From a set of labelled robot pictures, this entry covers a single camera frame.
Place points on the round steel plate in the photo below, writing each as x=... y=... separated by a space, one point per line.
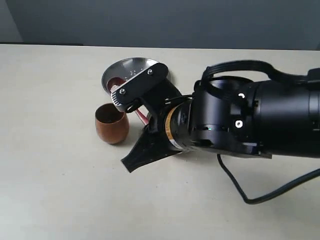
x=123 y=67

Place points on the dark red wooden spoon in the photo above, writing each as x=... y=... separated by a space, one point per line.
x=113 y=84

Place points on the brown wooden cup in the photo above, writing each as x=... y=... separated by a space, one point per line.
x=112 y=125

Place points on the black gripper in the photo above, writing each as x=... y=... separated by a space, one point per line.
x=167 y=133

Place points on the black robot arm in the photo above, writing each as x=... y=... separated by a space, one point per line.
x=243 y=108

